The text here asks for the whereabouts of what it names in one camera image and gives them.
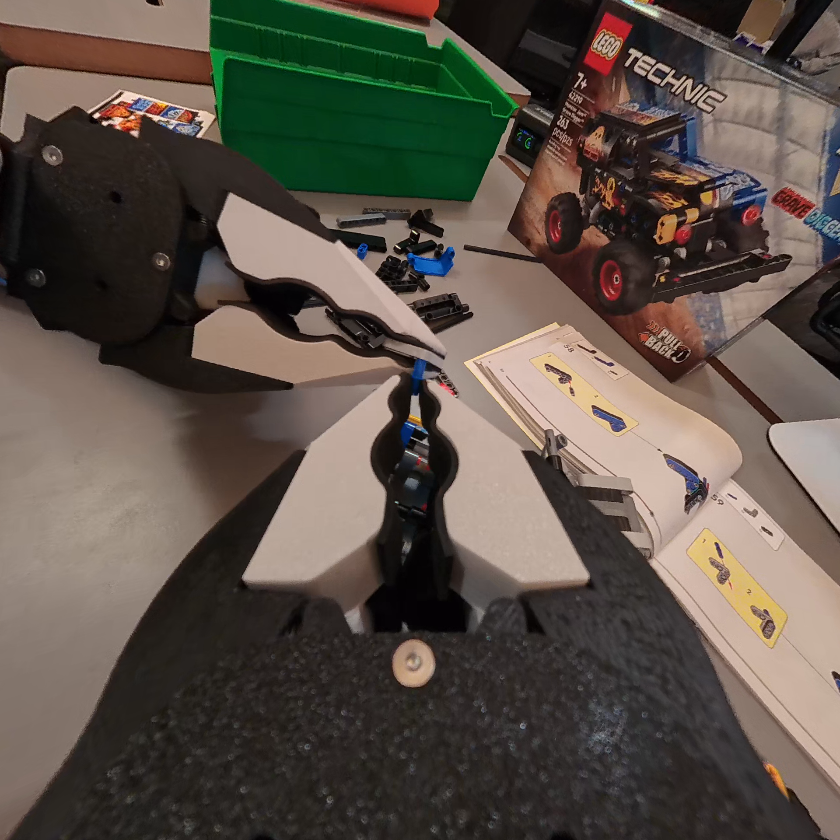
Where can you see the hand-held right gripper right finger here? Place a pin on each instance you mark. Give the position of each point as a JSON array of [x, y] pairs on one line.
[[512, 525]]

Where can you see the lego sticker sheet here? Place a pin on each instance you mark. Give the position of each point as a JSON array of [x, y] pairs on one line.
[[154, 115]]

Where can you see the green storage bin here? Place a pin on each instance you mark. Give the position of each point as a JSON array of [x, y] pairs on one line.
[[354, 131]]

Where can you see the long black lego axle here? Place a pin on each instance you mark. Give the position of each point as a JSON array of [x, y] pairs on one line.
[[502, 253]]

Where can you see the lego set box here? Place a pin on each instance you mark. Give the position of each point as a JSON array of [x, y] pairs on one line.
[[689, 197]]

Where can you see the open instruction booklet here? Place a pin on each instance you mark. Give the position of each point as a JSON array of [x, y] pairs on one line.
[[656, 459]]

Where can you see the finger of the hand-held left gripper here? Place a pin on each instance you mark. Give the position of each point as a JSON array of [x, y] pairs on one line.
[[295, 249], [262, 348]]

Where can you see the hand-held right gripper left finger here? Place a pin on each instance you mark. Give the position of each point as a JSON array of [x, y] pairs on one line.
[[315, 525]]

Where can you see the pile of large black lego pieces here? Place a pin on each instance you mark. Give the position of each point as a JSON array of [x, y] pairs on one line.
[[439, 305]]

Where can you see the white document stand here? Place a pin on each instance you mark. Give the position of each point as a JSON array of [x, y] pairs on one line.
[[810, 466]]

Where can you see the red lego piece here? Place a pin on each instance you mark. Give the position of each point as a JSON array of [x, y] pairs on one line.
[[449, 387]]

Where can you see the orange storage bin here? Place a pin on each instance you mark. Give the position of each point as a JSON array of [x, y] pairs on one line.
[[394, 5]]

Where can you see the partly built lego truck chassis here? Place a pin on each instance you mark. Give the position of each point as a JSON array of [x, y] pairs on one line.
[[607, 489]]

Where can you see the blue lego panel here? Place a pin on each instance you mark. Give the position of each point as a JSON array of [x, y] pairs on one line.
[[430, 262]]

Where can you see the small black electronic device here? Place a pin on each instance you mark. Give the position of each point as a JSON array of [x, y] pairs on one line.
[[528, 141]]

